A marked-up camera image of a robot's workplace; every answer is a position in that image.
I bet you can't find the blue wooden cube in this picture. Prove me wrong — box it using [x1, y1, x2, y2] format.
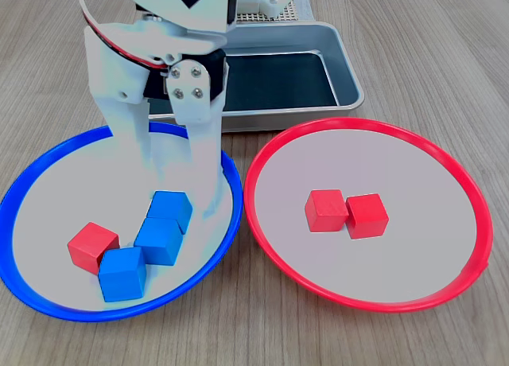
[97, 246, 147, 303]
[146, 190, 194, 236]
[134, 217, 183, 267]

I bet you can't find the red wooden cube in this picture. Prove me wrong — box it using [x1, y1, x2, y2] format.
[304, 189, 351, 234]
[66, 221, 121, 275]
[344, 193, 390, 240]

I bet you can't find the steel tray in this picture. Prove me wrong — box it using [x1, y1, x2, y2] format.
[147, 21, 366, 133]

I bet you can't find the blue-rimmed white plate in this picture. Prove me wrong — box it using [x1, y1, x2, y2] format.
[0, 121, 244, 323]

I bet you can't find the black mat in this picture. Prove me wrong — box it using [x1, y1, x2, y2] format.
[222, 52, 339, 111]

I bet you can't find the red-rimmed white plate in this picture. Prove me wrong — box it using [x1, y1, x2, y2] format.
[243, 117, 494, 314]

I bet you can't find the red white black cable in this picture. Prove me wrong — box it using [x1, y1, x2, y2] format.
[77, 0, 171, 71]

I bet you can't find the pale perforated base plate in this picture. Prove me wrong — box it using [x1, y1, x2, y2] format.
[236, 0, 300, 24]

